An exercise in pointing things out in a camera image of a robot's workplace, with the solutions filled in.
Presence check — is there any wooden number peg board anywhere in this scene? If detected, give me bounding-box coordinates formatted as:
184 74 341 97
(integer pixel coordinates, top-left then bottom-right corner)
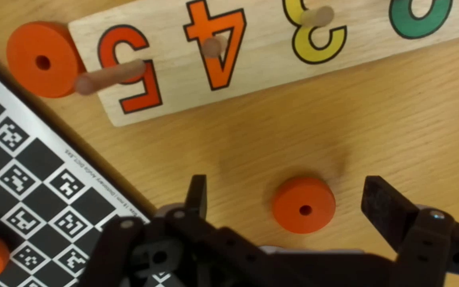
68 0 459 125

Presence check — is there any checkered calibration board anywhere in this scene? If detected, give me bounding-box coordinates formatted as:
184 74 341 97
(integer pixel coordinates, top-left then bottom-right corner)
0 79 141 287

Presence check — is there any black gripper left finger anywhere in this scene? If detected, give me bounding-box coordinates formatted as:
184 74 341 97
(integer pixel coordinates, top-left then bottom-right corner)
79 175 272 287

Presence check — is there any orange disc by number board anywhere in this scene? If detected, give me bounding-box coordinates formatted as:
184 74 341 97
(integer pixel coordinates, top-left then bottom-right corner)
6 22 84 98

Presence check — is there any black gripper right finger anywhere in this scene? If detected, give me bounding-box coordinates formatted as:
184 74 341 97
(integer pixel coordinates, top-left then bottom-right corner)
360 175 459 287

